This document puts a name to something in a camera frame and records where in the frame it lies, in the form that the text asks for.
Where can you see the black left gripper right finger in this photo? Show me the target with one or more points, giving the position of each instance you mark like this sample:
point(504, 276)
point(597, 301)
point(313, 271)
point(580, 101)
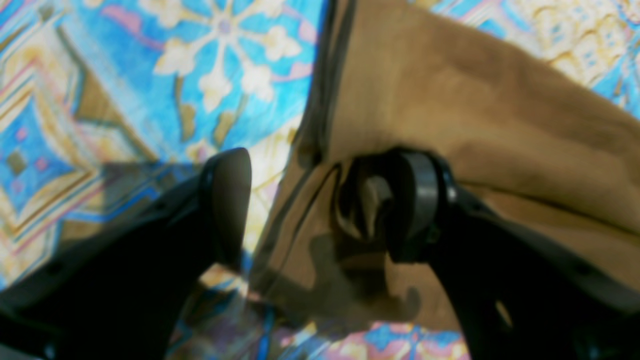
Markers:
point(517, 294)

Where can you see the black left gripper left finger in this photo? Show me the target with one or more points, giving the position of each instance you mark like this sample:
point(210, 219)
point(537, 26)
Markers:
point(119, 293)

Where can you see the brown t-shirt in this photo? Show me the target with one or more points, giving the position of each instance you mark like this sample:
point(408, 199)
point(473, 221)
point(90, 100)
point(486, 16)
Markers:
point(548, 138)

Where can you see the patterned tablecloth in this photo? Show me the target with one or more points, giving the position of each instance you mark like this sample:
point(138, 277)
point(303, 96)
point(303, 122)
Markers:
point(106, 104)

